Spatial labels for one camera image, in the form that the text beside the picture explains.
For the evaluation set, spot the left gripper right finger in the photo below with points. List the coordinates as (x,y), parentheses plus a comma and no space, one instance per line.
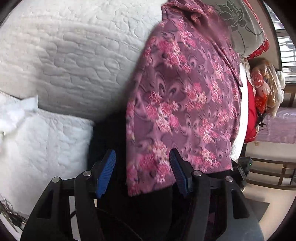
(209,208)

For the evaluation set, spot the plastic-wrapped doll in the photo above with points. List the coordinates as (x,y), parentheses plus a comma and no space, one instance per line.
(268,85)

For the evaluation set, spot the red blanket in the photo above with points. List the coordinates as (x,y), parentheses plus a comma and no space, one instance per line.
(251,131)

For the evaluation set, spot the white quilted mattress cover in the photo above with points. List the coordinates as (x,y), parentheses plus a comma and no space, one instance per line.
(78,58)

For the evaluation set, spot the wooden bench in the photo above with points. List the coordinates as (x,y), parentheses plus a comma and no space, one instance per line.
(273,150)

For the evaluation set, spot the grey floral pillow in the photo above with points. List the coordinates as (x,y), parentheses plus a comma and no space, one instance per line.
(248,37)

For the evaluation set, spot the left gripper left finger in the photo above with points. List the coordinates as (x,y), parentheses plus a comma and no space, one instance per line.
(51,220)

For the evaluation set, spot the window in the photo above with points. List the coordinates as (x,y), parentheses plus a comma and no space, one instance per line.
(286,44)

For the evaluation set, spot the purple floral shirt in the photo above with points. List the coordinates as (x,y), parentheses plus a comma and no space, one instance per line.
(186,96)

